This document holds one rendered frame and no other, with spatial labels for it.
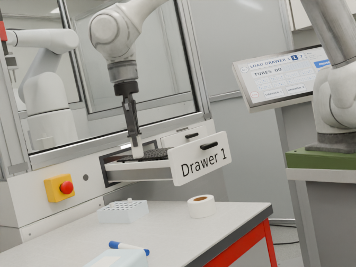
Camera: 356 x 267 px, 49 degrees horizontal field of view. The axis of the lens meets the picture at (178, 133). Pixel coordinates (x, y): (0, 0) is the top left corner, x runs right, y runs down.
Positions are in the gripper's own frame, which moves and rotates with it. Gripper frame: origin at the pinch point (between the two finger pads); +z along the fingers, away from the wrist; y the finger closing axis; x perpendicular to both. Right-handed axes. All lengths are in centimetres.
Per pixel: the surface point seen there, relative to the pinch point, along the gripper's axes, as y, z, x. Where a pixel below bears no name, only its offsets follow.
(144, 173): 1.0, 8.9, -0.7
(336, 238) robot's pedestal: 5, 41, -58
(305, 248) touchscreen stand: 79, 74, -66
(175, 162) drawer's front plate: -9.5, 5.8, -11.3
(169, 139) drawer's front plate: 37.2, 2.2, -8.6
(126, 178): 6.7, 10.5, 6.1
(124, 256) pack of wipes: -53, 15, -1
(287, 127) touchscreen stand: 76, 10, -66
